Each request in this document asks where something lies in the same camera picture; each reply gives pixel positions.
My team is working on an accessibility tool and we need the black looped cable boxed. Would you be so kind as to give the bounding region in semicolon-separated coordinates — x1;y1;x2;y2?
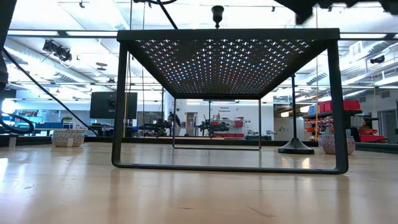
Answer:
0;111;34;135

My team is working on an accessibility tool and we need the black perforated metal shelf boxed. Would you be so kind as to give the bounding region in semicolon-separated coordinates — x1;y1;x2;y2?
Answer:
111;27;349;175

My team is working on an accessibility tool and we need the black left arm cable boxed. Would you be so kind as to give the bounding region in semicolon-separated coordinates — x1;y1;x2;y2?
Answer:
2;48;100;137

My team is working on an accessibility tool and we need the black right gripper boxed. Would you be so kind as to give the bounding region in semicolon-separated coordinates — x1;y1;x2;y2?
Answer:
273;0;315;25

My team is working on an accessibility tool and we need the white candle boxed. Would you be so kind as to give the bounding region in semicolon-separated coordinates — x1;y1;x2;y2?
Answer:
50;129;86;148
317;134;357;156

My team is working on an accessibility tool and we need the black monitor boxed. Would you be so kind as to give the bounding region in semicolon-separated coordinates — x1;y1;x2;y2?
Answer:
90;91;138;120

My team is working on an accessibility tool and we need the black aluminium table frame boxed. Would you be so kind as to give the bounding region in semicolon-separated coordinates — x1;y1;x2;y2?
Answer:
0;133;398;155

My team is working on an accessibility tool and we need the person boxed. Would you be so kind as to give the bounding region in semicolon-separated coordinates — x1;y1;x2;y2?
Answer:
167;111;182;136

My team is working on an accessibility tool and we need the black ceiling camera cluster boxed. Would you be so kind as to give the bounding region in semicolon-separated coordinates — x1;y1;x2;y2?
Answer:
42;39;73;62

